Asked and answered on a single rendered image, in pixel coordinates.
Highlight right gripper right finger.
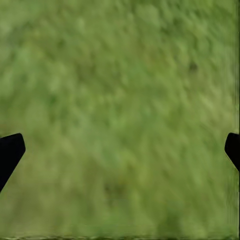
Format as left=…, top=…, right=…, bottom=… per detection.
left=224, top=133, right=240, bottom=172

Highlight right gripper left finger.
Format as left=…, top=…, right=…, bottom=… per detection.
left=0, top=133, right=26, bottom=192

